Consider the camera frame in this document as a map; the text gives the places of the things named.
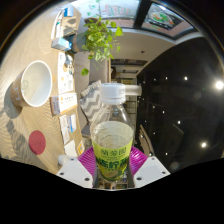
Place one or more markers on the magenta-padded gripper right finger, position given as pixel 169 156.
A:
pixel 150 171

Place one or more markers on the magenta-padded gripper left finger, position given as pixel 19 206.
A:
pixel 75 171

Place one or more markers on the clear green-labelled drink bottle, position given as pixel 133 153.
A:
pixel 111 146

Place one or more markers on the white paper napkin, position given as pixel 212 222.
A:
pixel 70 148

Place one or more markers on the yellow card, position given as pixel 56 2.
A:
pixel 80 147

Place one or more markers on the flat round red coaster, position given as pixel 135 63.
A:
pixel 37 142

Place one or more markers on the white blue small packet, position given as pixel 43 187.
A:
pixel 72 123

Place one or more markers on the white paper packet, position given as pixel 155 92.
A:
pixel 63 122

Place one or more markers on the white orange booklet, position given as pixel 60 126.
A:
pixel 66 101

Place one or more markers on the white round column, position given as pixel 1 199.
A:
pixel 135 90

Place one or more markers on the brown mug, white inside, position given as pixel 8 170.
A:
pixel 33 83

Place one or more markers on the group of ceiling lights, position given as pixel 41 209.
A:
pixel 219 85

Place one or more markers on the small blue white tissue box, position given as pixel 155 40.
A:
pixel 61 44

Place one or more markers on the potted green plant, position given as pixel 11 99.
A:
pixel 98 40

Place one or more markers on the brown cardboard box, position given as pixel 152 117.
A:
pixel 71 25

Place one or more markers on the long white blue packet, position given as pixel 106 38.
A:
pixel 58 25

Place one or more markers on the black-framed window with decals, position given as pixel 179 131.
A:
pixel 160 16

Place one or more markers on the small blue white card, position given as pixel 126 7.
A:
pixel 68 11

